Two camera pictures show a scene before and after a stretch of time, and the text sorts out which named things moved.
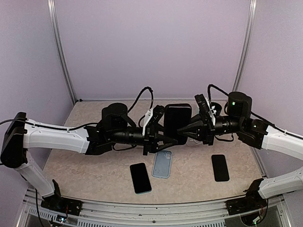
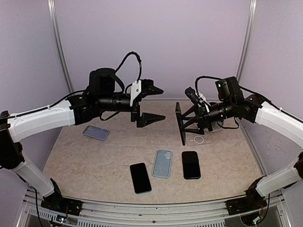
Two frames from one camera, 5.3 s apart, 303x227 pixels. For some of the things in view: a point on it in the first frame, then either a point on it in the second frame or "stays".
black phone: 176,116 -> 191,164
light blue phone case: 162,164 stays
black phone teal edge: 140,178 stays
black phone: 220,167 -> 180,120
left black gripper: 152,140 -> 146,118
